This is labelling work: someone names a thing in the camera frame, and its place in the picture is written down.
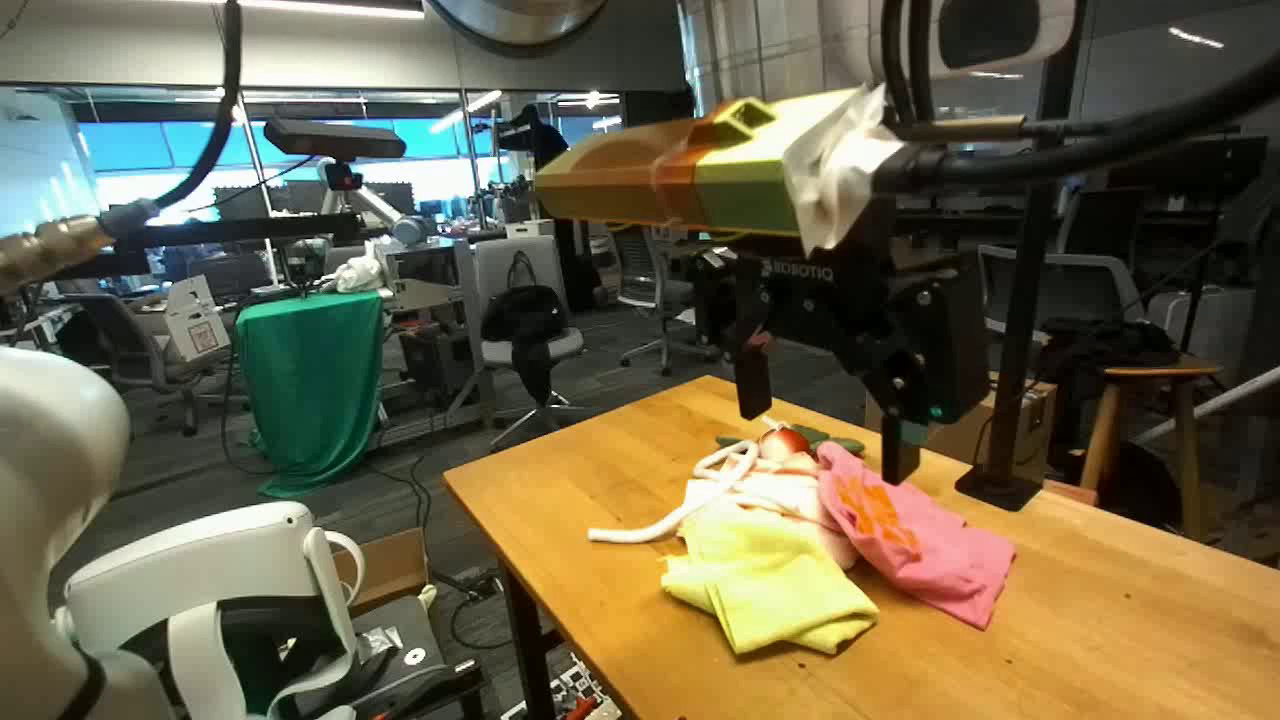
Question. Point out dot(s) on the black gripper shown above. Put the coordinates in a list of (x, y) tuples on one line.
[(923, 323)]

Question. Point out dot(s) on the pink cloth with orange print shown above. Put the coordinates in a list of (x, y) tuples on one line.
[(932, 544)]

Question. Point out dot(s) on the yellow cloth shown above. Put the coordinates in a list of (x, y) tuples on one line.
[(775, 595)]

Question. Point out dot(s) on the white flexible tube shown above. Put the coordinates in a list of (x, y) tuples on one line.
[(642, 533)]

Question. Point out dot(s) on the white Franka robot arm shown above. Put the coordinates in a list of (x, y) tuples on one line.
[(54, 466)]

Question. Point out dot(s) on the red green plush flower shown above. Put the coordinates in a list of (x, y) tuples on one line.
[(794, 439)]

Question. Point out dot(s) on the pale pink white cloth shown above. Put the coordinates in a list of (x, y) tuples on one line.
[(782, 487)]

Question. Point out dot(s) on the cardboard box with black tape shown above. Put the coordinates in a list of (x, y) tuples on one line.
[(1020, 425)]

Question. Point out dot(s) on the black vertical stand pole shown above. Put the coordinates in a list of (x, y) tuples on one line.
[(1019, 334)]

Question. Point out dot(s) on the grey office chair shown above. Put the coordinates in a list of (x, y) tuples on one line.
[(1087, 292)]

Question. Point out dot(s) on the black office chair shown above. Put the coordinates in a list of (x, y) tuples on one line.
[(527, 327)]

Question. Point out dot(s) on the wooden stool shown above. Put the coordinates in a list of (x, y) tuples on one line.
[(1160, 373)]

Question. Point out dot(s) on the white power strip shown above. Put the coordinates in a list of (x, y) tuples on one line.
[(572, 695)]

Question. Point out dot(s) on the large black computer monitor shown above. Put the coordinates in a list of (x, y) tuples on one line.
[(1184, 171)]

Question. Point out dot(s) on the flat brown cardboard piece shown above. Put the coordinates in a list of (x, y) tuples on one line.
[(395, 567)]

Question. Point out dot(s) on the black floor equipment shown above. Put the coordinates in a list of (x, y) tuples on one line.
[(412, 667)]

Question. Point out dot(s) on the small white object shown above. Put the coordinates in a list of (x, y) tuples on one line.
[(355, 274)]

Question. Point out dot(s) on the green cloth covered table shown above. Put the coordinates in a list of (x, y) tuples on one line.
[(314, 386)]

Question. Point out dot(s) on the white paper sign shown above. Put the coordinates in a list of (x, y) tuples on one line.
[(196, 323)]

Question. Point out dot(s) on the orange yellow green camera mount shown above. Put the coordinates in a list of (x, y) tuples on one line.
[(665, 164)]

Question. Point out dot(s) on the black stereo camera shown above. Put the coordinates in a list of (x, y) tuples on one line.
[(334, 137)]

